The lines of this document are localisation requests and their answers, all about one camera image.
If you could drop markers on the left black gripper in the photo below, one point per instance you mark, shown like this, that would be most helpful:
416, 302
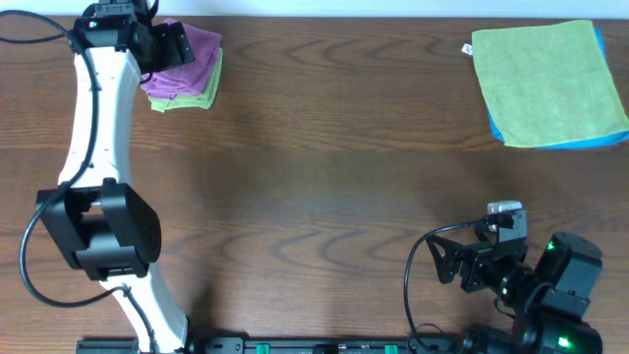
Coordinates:
177, 44

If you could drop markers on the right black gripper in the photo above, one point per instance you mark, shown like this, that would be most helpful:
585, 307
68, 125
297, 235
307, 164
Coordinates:
473, 265

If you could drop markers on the purple microfiber cloth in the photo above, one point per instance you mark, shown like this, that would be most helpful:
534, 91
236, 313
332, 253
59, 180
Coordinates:
205, 45

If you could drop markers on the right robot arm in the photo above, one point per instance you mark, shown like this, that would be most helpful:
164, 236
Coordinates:
549, 301

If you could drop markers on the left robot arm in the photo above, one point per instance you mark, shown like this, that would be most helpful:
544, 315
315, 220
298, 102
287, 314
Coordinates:
99, 223

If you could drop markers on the folded purple cloth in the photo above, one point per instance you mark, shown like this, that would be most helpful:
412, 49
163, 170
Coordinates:
168, 91

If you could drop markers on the folded green cloth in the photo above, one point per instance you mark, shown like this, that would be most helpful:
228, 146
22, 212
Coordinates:
203, 100

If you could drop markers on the flat green cloth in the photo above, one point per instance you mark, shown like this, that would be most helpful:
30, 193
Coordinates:
548, 86

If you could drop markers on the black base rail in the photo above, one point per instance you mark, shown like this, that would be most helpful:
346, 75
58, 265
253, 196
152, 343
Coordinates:
238, 345

